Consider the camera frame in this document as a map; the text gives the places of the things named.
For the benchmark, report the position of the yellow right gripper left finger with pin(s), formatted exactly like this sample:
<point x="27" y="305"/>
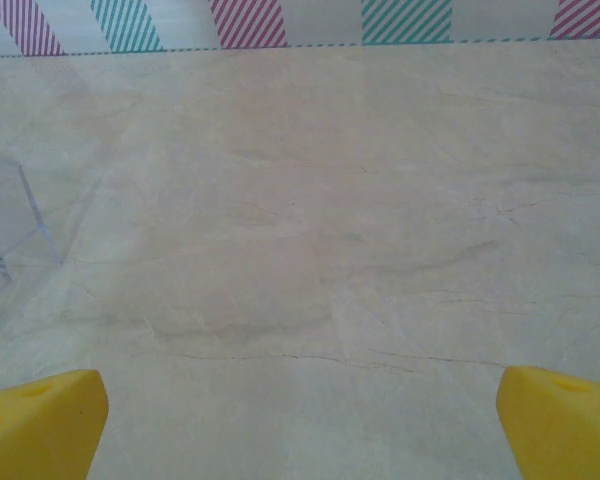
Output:
<point x="40" y="430"/>

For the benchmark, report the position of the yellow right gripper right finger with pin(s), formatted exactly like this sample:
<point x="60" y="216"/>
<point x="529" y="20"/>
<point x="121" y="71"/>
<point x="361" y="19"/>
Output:
<point x="565" y="430"/>

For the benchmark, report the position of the clear acrylic card stand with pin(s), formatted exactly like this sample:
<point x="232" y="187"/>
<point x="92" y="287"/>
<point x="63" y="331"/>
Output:
<point x="37" y="212"/>

